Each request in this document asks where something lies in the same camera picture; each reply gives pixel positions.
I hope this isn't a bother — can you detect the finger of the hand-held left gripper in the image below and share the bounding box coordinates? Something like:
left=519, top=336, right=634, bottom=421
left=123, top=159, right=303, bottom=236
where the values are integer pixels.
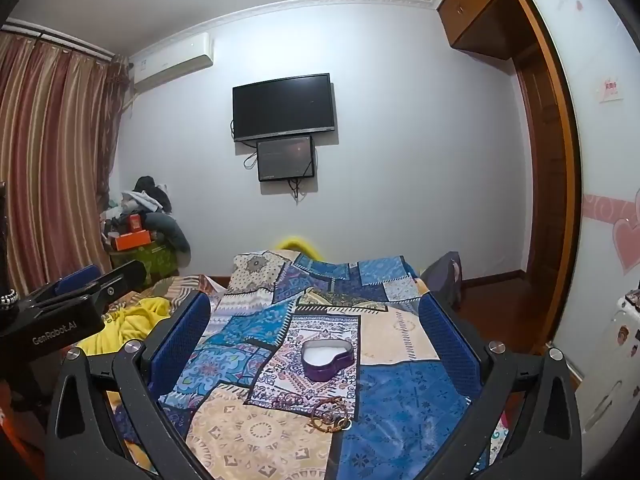
left=52, top=264, right=103, bottom=298
left=30, top=259, right=147, bottom=311

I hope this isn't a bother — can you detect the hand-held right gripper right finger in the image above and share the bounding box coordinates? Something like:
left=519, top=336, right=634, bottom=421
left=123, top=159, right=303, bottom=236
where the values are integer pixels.
left=422, top=292, right=583, bottom=480

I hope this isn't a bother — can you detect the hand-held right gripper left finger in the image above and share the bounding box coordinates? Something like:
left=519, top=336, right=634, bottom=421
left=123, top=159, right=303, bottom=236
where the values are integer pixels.
left=44, top=290, right=211, bottom=480

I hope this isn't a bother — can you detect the purple bead bracelet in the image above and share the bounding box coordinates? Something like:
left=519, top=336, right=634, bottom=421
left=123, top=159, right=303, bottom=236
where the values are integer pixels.
left=271, top=393, right=321, bottom=411

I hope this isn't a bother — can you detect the purple heart-shaped tin box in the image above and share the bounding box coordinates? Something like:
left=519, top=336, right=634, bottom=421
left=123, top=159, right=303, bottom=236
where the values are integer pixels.
left=300, top=338, right=355, bottom=383

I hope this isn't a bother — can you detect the reddish brown bead bracelet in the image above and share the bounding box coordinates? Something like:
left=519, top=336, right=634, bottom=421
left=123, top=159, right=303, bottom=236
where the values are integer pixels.
left=309, top=397, right=352, bottom=431

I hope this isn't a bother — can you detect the green patterned cloth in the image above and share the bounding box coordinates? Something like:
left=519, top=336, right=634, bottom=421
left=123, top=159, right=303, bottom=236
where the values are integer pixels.
left=110, top=242, right=180, bottom=279

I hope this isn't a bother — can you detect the orange box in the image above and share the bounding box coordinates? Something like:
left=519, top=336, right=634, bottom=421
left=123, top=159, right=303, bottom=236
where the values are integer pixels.
left=111, top=230, right=154, bottom=251

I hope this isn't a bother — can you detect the yellow blanket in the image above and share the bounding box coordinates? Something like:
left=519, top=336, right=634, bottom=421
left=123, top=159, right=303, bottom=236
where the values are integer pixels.
left=75, top=297, right=174, bottom=357

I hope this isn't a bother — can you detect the brown patterned bedsheet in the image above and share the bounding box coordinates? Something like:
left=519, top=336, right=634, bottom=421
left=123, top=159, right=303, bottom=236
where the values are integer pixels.
left=137, top=274, right=232, bottom=313

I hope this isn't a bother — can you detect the grey bag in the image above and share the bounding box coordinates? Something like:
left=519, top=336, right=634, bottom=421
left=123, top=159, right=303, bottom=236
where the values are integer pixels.
left=422, top=251, right=464, bottom=311

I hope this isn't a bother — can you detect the blue patchwork blanket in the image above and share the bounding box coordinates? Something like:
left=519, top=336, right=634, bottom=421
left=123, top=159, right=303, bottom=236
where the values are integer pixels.
left=115, top=249, right=501, bottom=480

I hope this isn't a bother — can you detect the pile of clothes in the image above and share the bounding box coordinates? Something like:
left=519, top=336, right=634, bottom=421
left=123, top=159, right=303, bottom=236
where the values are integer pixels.
left=102, top=176, right=192, bottom=254

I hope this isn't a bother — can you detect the striped red curtain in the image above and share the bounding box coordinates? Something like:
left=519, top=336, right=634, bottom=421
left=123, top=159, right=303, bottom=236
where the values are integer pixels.
left=0, top=29, right=132, bottom=297

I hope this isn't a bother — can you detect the yellow plush object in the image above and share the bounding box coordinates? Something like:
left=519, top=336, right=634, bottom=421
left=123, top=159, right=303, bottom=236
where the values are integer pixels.
left=276, top=237, right=321, bottom=261

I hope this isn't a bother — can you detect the brown wooden door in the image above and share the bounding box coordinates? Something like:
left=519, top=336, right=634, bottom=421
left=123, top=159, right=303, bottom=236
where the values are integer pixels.
left=514, top=42, right=568, bottom=356

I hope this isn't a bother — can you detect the pink heart sticker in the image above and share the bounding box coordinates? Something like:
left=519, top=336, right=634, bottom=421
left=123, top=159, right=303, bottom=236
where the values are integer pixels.
left=582, top=192, right=640, bottom=276

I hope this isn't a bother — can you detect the white air conditioner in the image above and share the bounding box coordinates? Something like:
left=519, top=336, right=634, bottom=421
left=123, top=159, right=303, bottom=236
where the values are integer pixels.
left=131, top=31, right=215, bottom=94

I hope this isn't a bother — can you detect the white wardrobe sliding door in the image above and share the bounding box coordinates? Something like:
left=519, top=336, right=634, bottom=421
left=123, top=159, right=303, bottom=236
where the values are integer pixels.
left=524, top=0, right=640, bottom=378

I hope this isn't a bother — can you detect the small pink paper sticker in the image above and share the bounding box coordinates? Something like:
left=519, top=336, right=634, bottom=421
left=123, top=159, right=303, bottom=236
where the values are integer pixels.
left=597, top=78, right=624, bottom=104

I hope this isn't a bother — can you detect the wooden overhead cabinet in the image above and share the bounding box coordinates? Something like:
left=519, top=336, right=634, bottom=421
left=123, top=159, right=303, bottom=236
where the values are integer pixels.
left=436, top=0, right=532, bottom=62

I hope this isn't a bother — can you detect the small black wall monitor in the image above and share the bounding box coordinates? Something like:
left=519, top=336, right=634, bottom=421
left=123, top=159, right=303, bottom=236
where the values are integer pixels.
left=256, top=136, right=316, bottom=183

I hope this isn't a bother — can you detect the black wall television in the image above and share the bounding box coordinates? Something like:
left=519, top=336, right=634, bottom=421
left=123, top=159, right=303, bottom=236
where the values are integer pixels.
left=232, top=73, right=337, bottom=143

